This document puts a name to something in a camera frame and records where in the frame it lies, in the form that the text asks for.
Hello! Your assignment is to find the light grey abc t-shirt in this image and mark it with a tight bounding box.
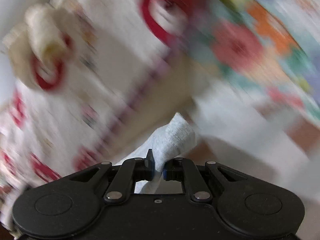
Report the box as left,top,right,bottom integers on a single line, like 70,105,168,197
118,113,196,194

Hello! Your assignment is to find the checkered bed sheet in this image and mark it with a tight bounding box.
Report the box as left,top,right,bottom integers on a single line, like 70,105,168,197
189,87,319,202

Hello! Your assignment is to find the white red bear quilt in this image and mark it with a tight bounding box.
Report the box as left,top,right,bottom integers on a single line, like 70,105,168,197
1,0,199,206

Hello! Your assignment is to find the cream plush toy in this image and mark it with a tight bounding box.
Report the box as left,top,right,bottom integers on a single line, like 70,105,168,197
3,4,73,90

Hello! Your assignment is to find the colourful floral quilt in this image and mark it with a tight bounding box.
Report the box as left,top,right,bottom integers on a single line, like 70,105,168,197
188,0,319,123

